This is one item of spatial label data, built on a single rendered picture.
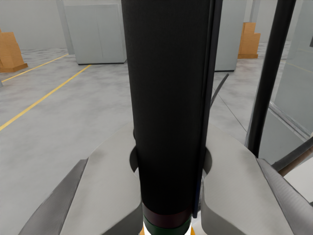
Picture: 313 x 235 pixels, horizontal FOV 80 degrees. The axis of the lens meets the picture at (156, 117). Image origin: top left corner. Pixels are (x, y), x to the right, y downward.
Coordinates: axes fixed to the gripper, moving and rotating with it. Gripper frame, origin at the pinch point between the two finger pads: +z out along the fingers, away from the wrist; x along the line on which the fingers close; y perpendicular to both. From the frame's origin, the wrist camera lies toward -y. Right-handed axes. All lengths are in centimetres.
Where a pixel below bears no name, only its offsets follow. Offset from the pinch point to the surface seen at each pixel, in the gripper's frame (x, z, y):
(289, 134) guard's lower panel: 70, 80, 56
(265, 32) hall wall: 605, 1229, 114
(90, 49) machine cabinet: -266, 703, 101
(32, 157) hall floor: -170, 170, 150
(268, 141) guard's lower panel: 70, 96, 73
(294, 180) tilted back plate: 29.5, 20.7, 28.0
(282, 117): 70, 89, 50
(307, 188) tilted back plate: 30.2, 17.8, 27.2
